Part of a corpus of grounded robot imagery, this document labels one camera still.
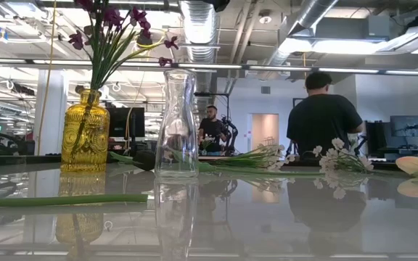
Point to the white flower bunch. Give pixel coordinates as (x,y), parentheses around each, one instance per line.
(252,157)
(339,159)

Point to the black tulip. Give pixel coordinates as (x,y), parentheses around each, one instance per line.
(144,159)

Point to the purple flower bunch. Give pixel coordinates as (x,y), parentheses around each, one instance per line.
(171,42)
(76,40)

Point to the black background robot arm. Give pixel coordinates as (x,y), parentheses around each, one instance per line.
(231,130)

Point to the clear glass vase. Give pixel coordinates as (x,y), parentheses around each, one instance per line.
(176,108)

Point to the yellow glass vase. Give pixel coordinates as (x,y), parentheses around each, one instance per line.
(85,145)

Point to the person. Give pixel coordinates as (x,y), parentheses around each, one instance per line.
(321,123)
(212,130)

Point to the horizontal light bar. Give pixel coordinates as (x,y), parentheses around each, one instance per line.
(212,66)

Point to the black monitor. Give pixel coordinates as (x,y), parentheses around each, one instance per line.
(122,121)
(408,125)
(376,137)

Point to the white pillar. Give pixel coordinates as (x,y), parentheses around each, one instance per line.
(54,116)

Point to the silver ribbed ceiling duct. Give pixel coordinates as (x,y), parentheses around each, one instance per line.
(200,29)

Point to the smooth silver ceiling duct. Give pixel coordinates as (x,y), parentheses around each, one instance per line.
(303,18)

